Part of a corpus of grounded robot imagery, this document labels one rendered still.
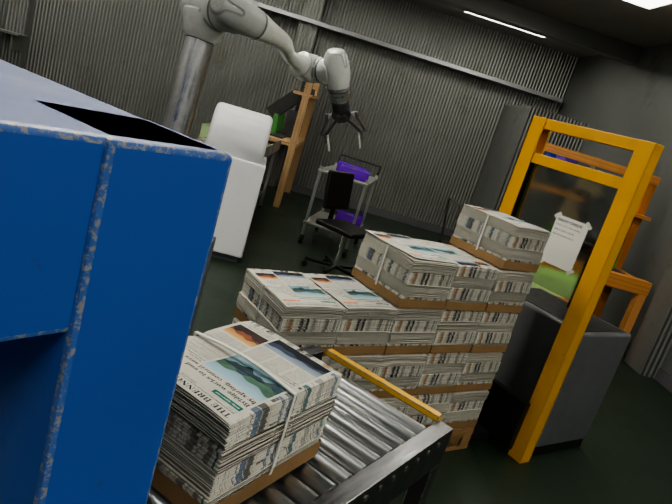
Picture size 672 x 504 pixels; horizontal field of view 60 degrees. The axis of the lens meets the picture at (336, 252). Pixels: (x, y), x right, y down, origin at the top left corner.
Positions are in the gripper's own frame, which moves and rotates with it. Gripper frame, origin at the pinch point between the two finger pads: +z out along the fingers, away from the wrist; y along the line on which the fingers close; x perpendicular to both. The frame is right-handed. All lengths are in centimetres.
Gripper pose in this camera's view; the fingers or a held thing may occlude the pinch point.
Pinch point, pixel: (344, 146)
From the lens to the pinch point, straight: 259.4
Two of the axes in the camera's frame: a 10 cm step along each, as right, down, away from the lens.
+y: 10.0, -0.8, -0.6
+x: 0.1, -5.3, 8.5
